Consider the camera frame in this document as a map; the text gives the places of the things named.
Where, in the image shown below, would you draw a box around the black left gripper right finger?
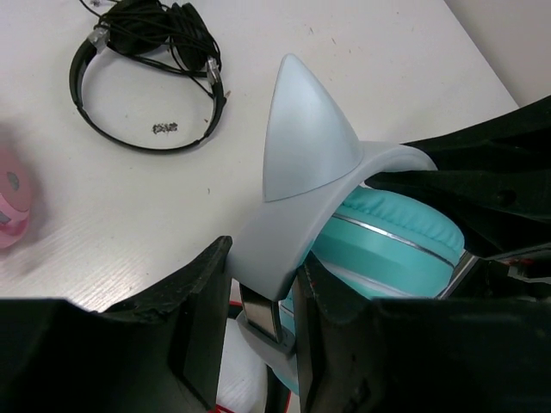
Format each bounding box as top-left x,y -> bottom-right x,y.
294,262 -> 550,412

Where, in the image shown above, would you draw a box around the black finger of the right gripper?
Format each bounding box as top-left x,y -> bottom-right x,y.
366,97 -> 550,258

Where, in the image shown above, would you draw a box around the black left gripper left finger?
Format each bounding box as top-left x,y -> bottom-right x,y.
1,236 -> 232,412

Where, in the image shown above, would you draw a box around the teal cat-ear headphones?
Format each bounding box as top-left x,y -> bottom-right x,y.
228,54 -> 464,392

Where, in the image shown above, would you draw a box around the red and black headphones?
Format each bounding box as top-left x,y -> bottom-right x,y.
214,301 -> 292,412

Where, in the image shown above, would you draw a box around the pink gaming headphones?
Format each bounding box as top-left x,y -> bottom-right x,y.
1,145 -> 33,250

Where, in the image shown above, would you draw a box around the black wired headphones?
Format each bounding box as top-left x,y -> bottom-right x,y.
69,1 -> 227,154

